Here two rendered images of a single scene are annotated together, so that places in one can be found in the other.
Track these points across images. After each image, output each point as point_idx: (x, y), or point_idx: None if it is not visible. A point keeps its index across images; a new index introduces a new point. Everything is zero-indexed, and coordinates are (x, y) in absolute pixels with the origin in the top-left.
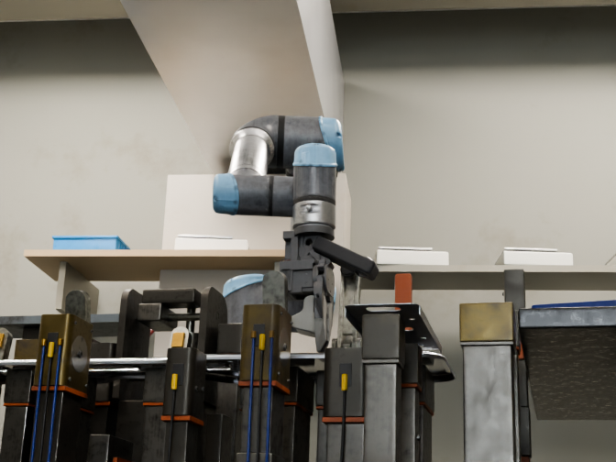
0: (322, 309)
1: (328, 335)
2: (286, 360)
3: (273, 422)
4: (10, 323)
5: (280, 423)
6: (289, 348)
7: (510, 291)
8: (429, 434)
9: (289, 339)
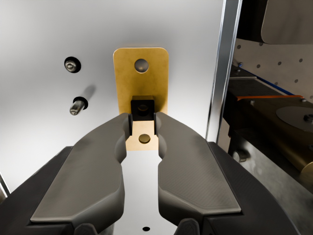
0: (230, 156)
1: (122, 123)
2: (283, 111)
3: (262, 87)
4: None
5: (237, 88)
6: (283, 121)
7: None
8: None
9: (295, 129)
